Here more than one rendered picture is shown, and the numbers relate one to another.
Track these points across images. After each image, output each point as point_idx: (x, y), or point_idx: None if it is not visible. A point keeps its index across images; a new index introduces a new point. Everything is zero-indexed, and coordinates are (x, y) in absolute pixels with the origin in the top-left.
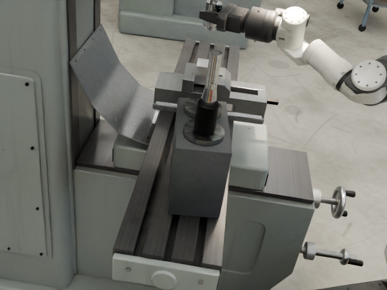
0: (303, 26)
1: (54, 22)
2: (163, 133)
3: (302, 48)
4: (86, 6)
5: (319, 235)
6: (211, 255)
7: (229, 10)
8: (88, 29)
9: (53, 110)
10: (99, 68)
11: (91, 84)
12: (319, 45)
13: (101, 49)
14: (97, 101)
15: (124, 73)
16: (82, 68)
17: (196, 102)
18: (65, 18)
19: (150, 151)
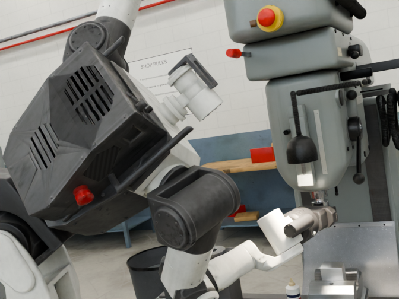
0: (261, 226)
1: (295, 193)
2: (278, 298)
3: (276, 256)
4: (347, 194)
5: None
6: None
7: (306, 207)
8: (355, 215)
9: (302, 258)
10: (347, 248)
11: (318, 251)
12: (241, 244)
13: (368, 239)
14: (313, 265)
15: (389, 274)
16: (316, 235)
17: (217, 248)
18: (298, 191)
19: (253, 294)
